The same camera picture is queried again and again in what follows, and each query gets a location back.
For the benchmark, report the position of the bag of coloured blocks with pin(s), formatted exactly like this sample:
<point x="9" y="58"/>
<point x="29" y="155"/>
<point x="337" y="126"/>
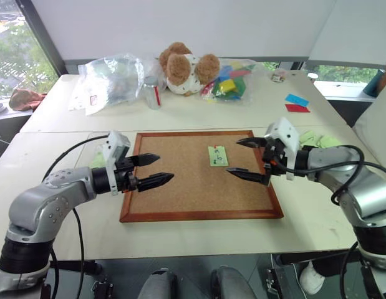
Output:
<point x="230" y="82"/>

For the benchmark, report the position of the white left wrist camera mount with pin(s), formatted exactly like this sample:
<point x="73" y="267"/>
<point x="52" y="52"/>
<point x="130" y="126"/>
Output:
<point x="117" y="145"/>

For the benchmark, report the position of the dark grey rounded shape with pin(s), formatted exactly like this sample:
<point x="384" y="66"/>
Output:
<point x="233" y="283"/>
<point x="156" y="285"/>

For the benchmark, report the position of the brown and white plush toy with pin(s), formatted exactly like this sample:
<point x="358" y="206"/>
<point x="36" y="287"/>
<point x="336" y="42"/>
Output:
<point x="180" y="71"/>

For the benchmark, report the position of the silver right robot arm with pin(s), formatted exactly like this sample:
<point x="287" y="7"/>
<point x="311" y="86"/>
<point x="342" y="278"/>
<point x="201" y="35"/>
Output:
<point x="361" y="183"/>

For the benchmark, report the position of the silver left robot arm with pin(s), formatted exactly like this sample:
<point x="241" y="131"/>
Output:
<point x="40" y="202"/>

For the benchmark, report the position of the brown cloth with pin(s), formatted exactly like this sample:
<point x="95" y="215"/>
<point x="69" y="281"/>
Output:
<point x="22" y="99"/>

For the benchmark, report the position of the small clear container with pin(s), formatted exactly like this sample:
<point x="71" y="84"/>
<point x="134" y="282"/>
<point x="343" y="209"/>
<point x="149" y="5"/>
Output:
<point x="278" y="77"/>

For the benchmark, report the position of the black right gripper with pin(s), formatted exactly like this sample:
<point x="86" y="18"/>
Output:
<point x="273" y="159"/>

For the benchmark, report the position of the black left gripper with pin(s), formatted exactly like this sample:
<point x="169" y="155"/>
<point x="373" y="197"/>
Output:
<point x="124" y="179"/>

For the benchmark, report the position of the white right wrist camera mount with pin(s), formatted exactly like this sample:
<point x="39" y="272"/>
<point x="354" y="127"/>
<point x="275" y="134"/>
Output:
<point x="287" y="130"/>

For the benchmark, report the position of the clear jar with red label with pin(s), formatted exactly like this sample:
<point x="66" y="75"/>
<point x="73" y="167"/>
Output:
<point x="152" y="93"/>

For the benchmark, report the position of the wood-framed cork board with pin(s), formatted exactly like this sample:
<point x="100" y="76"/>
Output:
<point x="192" y="187"/>

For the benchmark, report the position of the teal container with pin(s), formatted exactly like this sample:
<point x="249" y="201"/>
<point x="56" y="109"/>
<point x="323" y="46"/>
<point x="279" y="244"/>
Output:
<point x="372" y="84"/>

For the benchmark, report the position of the large clear plastic bag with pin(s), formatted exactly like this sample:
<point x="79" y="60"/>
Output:
<point x="114" y="81"/>

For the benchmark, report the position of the red card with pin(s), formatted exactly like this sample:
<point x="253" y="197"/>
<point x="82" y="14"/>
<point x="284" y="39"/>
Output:
<point x="297" y="108"/>

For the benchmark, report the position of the pile of green notes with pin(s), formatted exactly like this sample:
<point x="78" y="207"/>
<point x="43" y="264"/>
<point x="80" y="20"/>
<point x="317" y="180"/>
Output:
<point x="320" y="140"/>

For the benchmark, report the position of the green paper note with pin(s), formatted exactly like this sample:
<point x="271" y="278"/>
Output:
<point x="221" y="157"/>

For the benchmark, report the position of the blue card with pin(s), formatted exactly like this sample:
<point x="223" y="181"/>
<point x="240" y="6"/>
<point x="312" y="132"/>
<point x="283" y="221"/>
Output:
<point x="297" y="99"/>

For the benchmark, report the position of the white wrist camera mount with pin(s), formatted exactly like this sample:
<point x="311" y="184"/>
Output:
<point x="287" y="130"/>
<point x="117" y="145"/>

